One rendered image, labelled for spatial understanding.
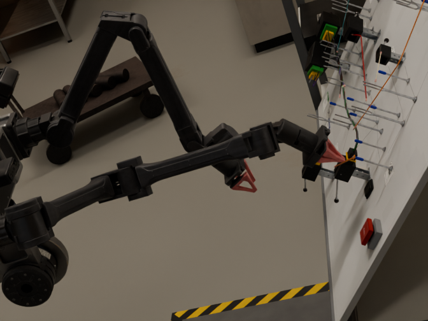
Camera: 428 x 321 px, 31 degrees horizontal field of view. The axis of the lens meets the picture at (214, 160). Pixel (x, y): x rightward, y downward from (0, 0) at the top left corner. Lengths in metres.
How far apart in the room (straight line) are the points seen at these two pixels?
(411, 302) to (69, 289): 2.39
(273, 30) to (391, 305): 3.78
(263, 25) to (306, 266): 2.51
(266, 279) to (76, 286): 1.08
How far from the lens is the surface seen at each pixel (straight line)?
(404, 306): 2.18
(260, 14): 5.67
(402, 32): 2.29
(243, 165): 2.32
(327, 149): 2.00
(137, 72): 5.54
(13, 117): 2.28
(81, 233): 4.57
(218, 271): 3.81
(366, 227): 1.93
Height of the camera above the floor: 2.32
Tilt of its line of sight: 30 degrees down
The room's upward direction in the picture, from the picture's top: 22 degrees counter-clockwise
